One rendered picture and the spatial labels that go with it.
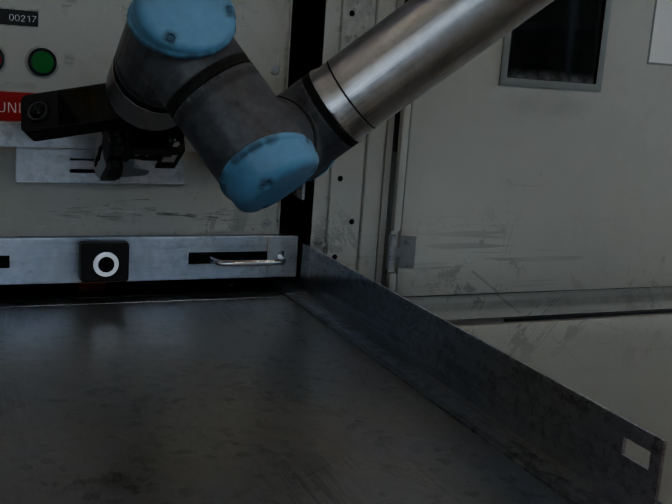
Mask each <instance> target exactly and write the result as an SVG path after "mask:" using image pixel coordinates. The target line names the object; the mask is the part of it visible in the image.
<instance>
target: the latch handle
mask: <svg viewBox="0 0 672 504"><path fill-rule="evenodd" d="M206 259H207V260H208V261H209V262H211V263H213V264H215V265H218V266H270V265H283V264H285V263H286V259H285V257H284V256H283V255H281V254H278V256H277V259H273V260H219V259H216V258H214V257H212V256H211V255H208V256H207V257H206Z"/></svg>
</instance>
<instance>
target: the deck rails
mask: <svg viewBox="0 0 672 504"><path fill-rule="evenodd" d="M286 297H287V298H289V299H290V300H291V301H293V302H294V303H295V304H297V305H298V306H300V307H301V308H302V309H304V310H305V311H306V312H308V313H309V314H311V315H312V316H313V317H315V318H316V319H318V320H319V321H320V322H322V323H323V324H324V325H326V326H327V327H329V328H330V329H331V330H333V331H334V332H335V333H337V334H338V335H340V336H341V337H342V338H344V339H345V340H346V341H348V342H349V343H351V344H352V345H353V346H355V347H356V348H357V349H359V350H360V351H362V352H363V353H364V354H366V355H367V356H368V357H370V358H371V359H373V360H374V361H375V362H377V363H378V364H379V365H381V366H382V367H384V368H385V369H386V370H388V371H389V372H391V373H392V374H393V375H395V376H396V377H397V378H399V379H400V380H402V381H403V382H404V383H406V384H407V385H408V386H410V387H411V388H413V389H414V390H415V391H417V392H418V393H419V394H421V395H422V396H424V397H425V398H426V399H428V400H429V401H430V402H432V403H433V404H435V405H436V406H437V407H439V408H440V409H441V410H443V411H444V412H446V413H447V414H448V415H450V416H451V417H452V418H454V419H455V420H457V421H458V422H459V423H461V424H462V425H464V426H465V427H466V428H468V429H469V430H470V431H472V432H473V433H475V434H476V435H477V436H479V437H480V438H481V439H483V440H484V441H486V442H487V443H488V444H490V445H491V446H492V447H494V448H495V449H497V450H498V451H499V452H501V453H502V454H503V455H505V456H506V457H508V458H509V459H510V460H512V461H513V462H514V463H516V464H517V465H519V466H520V467H521V468H523V469H524V470H525V471H527V472H528V473H530V474H531V475H532V476H534V477H535V478H537V479H538V480H539V481H541V482H542V483H543V484H545V485H546V486H548V487H549V488H550V489H552V490H553V491H554V492H556V493H557V494H559V495H560V496H561V497H563V498H564V499H565V500H567V501H568V502H570V503H571V504H657V503H658V497H659V490H660V483H661V477H662V470H663V463H664V457H665V450H666V443H667V440H665V439H663V438H661V437H659V436H658V435H656V434H654V433H652V432H650V431H648V430H647V429H645V428H643V427H641V426H639V425H637V424H636V423H634V422H632V421H630V420H628V419H626V418H625V417H623V416H621V415H619V414H617V413H615V412H614V411H612V410H610V409H608V408H606V407H604V406H603V405H601V404H599V403H597V402H595V401H593V400H592V399H590V398H588V397H586V396H584V395H583V394H581V393H579V392H577V391H575V390H573V389H572V388H570V387H568V386H566V385H564V384H562V383H561V382H559V381H557V380H555V379H553V378H551V377H550V376H548V375H546V374H544V373H542V372H540V371H539V370H537V369H535V368H533V367H531V366H529V365H528V364H526V363H524V362H522V361H520V360H518V359H517V358H515V357H513V356H511V355H509V354H507V353H506V352H504V351H502V350H500V349H498V348H496V347H495V346H493V345H491V344H489V343H487V342H485V341H484V340H482V339H480V338H478V337H476V336H474V335H473V334H471V333H469V332H467V331H465V330H463V329H462V328H460V327H458V326H456V325H454V324H452V323H451V322H449V321H447V320H445V319H443V318H441V317H440V316H438V315H436V314H434V313H432V312H431V311H429V310H427V309H425V308H423V307H421V306H420V305H418V304H416V303H414V302H412V301H410V300H409V299H407V298H405V297H403V296H401V295H399V294H398V293H396V292H394V291H392V290H390V289H388V288H387V287H385V286H383V285H381V284H379V283H377V282H376V281H374V280H372V279H370V278H368V277H366V276H365V275H363V274H361V273H359V272H357V271H355V270H354V269H352V268H350V267H348V266H346V265H344V264H343V263H341V262H339V261H337V260H335V259H333V258H332V257H330V256H328V255H326V254H324V253H322V252H321V251H319V250H317V249H315V248H313V247H311V252H310V268H309V283H308V293H303V294H286ZM626 439H629V440H631V441H632V442H634V443H636V444H637V445H639V446H641V447H643V448H644V449H646V450H648V451H650V452H651V454H650V461H649V468H648V467H646V466H644V465H643V464H641V463H639V462H638V461H636V460H634V459H633V458H631V457H629V456H628V455H626V454H624V453H625V446H626Z"/></svg>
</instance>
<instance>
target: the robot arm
mask: <svg viewBox="0 0 672 504"><path fill-rule="evenodd" d="M553 1H554V0H409V1H407V2H406V3H405V4H403V5H402V6H401V7H399V8H398V9H396V10H395V11H394V12H392V13H391V14H390V15H388V16H387V17H386V18H384V19H383V20H382V21H380V22H379V23H378V24H376V25H375V26H374V27H372V28H371V29H370V30H368V31H367V32H366V33H364V34H363V35H362V36H360V37H359V38H358V39H356V40H355V41H354V42H352V43H351V44H350V45H348V46H347V47H346V48H344V49H343V50H342V51H340V52H339V53H338V54H336V55H335V56H334V57H332V58H331V59H330V60H328V61H327V62H326V63H324V64H323V65H322V66H320V67H319V68H316V69H313V70H311V71H310V72H309V73H307V74H306V75H305V76H303V77H302V78H300V79H299V80H298V81H296V82H295V83H294V84H292V85H291V86H290V87H288V88H287V89H286V90H284V91H283V92H282V93H280V94H279V95H278V96H276V95H275V94H274V92H273V91H272V90H271V88H270V87H269V85H268V84H267V83H266V81H265V80H264V79H263V77H262V76H261V74H260V73H259V72H258V70H257V69H256V68H255V66H254V65H253V63H252V62H251V61H250V60H249V58H248V57H247V55H246V54H245V52H244V51H243V49H242V48H241V47H240V45H239V44H238V43H237V41H236V40H235V39H234V35H235V32H236V14H235V10H234V6H233V4H232V2H231V0H133V1H132V2H131V4H130V6H129V8H128V11H127V21H126V24H125V27H124V30H123V32H122V35H121V38H120V41H119V44H118V47H117V50H116V53H115V55H114V57H113V60H112V63H111V66H110V69H109V72H108V75H107V79H106V83H102V84H95V85H89V86H82V87H76V88H69V89H62V90H56V91H49V92H42V93H36V94H29V95H25V96H23V97H22V100H21V129H22V131H23V132H25V133H26V134H27V135H28V136H29V137H30V138H31V139H32V140H33V141H42V140H49V139H56V138H63V137H69V136H76V135H83V134H90V133H96V132H97V137H96V146H95V157H94V164H95V169H94V170H95V173H96V174H97V176H98V178H99V179H100V180H101V181H116V180H118V179H119V178H120V177H132V176H144V175H147V174H148V173H149V172H150V169H149V168H146V167H142V166H139V165H136V164H135V163H136V159H138V160H143V161H157V163H156V165H155V168H175V167H176V165H177V164H178V162H179V160H180V159H181V157H182V155H183V154H184V152H185V142H184V135H185V137H186V138H187V140H188V141H189V142H190V144H191V145H192V147H193V148H194V149H195V151H196V152H197V154H198V155H199V156H200V158H201V159H202V161H203V162H204V163H205V165H206V166H207V168H208V169H209V170H210V172H211V173H212V174H213V176H214V177H215V179H216V180H217V181H218V183H219V185H220V188H221V191H222V192H223V194H224V195H225V196H226V197H227V198H229V199H230V200H231V201H232V202H233V203H234V204H235V206H236V207H237V208H238V209H239V210H241V211H243V212H248V213H251V212H257V211H259V210H261V209H262V208H267V207H269V206H271V205H273V204H275V203H277V202H278V201H280V200H282V199H283V198H285V197H286V196H288V195H289V194H291V193H292V192H294V191H295V190H296V189H297V188H299V187H300V186H301V185H302V184H304V183H306V182H309V181H312V180H314V179H316V178H318V177H319V176H321V175H322V174H324V173H325V172H326V171H327V170H328V169H329V168H330V167H331V166H332V164H333V163H334V161H335V159H337V158H338V157H339V156H341V155H342V154H344V153H345V152H346V151H348V150H349V149H351V148H352V147H353V146H355V145H356V144H358V143H359V142H361V141H362V140H363V138H364V136H365V135H367V134H368V133H370V132H371V131H372V130H374V129H375V128H377V127H378V126H379V125H381V124H382V123H384V122H385V121H386V120H388V119H389V118H391V117H392V116H393V115H395V114H396V113H398V112H399V111H400V110H402V109H403V108H405V107H406V106H407V105H409V104H410V103H412V102H413V101H414V100H416V99H417V98H419V97H420V96H421V95H423V94H424V93H426V92H427V91H428V90H430V89H431V88H433V87H434V86H435V85H437V84H438V83H440V82H441V81H442V80H444V79H445V78H447V77H448V76H449V75H451V74H452V73H454V72H455V71H456V70H458V69H459V68H461V67H462V66H463V65H465V64H466V63H468V62H469V61H470V60H472V59H473V58H475V57H476V56H477V55H479V54H480V53H482V52H483V51H484V50H486V49H487V48H489V47H490V46H491V45H493V44H494V43H496V42H497V41H498V40H500V39H501V38H503V37H504V36H505V35H507V34H508V33H510V32H511V31H512V30H514V29H515V28H517V27H518V26H519V25H521V24H522V23H524V22H525V21H526V20H528V19H529V18H531V17H532V16H533V15H535V14H536V13H538V12H539V11H540V10H542V9H543V8H544V7H546V6H547V5H549V4H550V3H551V2H553ZM174 139H176V141H175V140H174ZM178 141H179V142H180V145H179V146H178V147H172V146H173V144H174V143H175V142H178ZM172 155H178V156H177V157H176V159H175V161H174V162H162V160H163V158H164V157H171V156H172Z"/></svg>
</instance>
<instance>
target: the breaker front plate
mask: <svg viewBox="0 0 672 504"><path fill-rule="evenodd" d="M132 1H133V0H0V8H1V9H13V10H25V11H36V12H38V27H31V26H18V25H6V24H0V49H1V51H2V52H3V54H4V58H5V61H4V65H3V67H2V68H1V69H0V91H5V92H25V93H42V92H49V91H56V90H62V89H69V88H76V87H82V86H89V85H95V84H102V83H106V79H107V75H108V72H109V69H110V66H111V63H112V60H113V57H114V55H115V53H116V50H117V47H118V44H119V41H120V38H121V35H122V32H123V30H124V27H125V24H126V21H127V11H128V8H129V6H130V4H131V2H132ZM231 2H232V4H233V6H234V10H235V14H236V32H235V35H234V39H235V40H236V41H237V43H238V44H239V45H240V47H241V48H242V49H243V51H244V52H245V54H246V55H247V57H248V58H249V60H250V61H251V62H252V63H253V65H254V66H255V68H256V69H257V70H258V72H259V73H260V74H261V76H262V77H263V79H264V80H265V81H266V83H267V84H268V85H269V87H270V88H271V90H272V91H273V92H274V94H275V95H276V96H278V95H279V94H280V93H282V92H283V91H284V90H286V78H287V60H288V43H289V26H290V9H291V0H231ZM37 48H46V49H48V50H50V51H51V52H53V54H54V55H55V57H56V59H57V66H56V69H55V71H54V72H53V73H52V74H50V75H48V76H38V75H36V74H34V73H33V72H32V71H31V70H30V69H29V66H28V62H27V60H28V56H29V54H30V53H31V52H32V51H33V50H34V49H37ZM94 157H95V149H65V148H30V147H0V236H91V235H206V234H277V231H278V214H279V201H278V202H277V203H275V204H273V205H271V206H269V207H267V208H262V209H261V210H259V211H257V212H251V213H248V212H243V211H241V210H239V209H238V208H237V207H236V206H235V204H234V203H233V202H232V201H231V200H230V199H229V198H227V197H226V196H225V195H224V194H223V192H222V191H221V188H220V185H219V183H218V181H217V180H216V179H215V177H214V176H213V174H212V173H211V172H210V170H209V169H208V168H207V166H206V165H205V163H204V162H203V161H202V159H201V158H200V156H199V155H198V154H197V152H184V154H183V155H182V157H181V159H180V160H179V162H178V164H177V165H176V167H175V168H155V165H156V163H157V161H143V160H138V159H136V163H135V164H136V165H139V166H142V167H146V168H149V169H150V172H149V173H148V174H147V175H144V176H132V177H120V178H119V179H118V180H116V181H101V180H100V179H99V178H98V176H97V174H96V173H88V172H70V158H75V159H94Z"/></svg>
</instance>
